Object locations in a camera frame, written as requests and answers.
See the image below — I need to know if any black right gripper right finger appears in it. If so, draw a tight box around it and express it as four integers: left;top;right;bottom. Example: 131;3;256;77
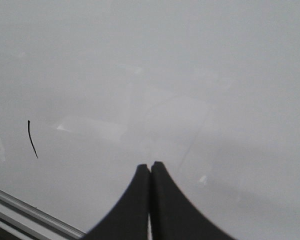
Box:
149;161;233;240

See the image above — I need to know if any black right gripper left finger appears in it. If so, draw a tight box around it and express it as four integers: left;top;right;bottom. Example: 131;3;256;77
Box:
82;164;151;240

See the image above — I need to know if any white whiteboard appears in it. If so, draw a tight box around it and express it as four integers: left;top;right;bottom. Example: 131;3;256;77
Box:
0;0;300;240

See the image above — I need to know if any aluminium whiteboard tray rail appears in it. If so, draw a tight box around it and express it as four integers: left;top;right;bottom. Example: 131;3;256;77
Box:
0;190;86;240

